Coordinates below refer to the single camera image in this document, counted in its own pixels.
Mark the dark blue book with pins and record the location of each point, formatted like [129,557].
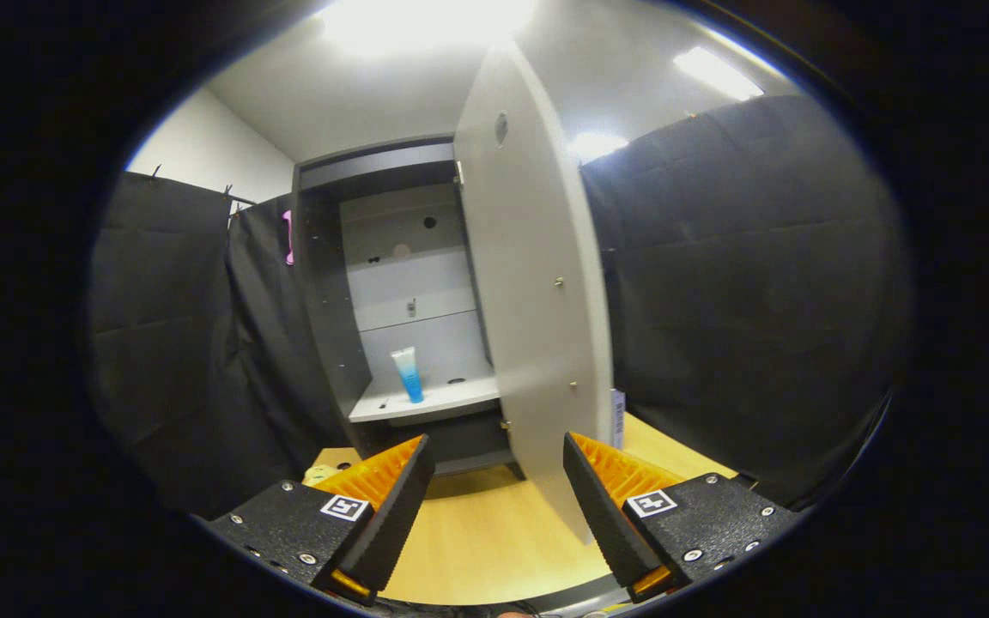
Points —
[618,421]

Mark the blue and white tube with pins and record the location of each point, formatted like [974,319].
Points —
[409,378]

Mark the ceiling light panel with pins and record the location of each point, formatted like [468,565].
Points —
[426,21]
[597,146]
[718,73]

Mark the yellow plush toy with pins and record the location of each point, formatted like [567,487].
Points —
[318,475]

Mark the dark grey cabinet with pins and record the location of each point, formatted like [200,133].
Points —
[323,300]

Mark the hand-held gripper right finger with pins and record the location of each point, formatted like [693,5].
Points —
[602,524]

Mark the black backdrop cloth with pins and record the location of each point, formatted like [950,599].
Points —
[761,300]

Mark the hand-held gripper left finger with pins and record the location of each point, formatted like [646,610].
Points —
[393,524]

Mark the white cabinet shelf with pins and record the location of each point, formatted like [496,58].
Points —
[443,399]

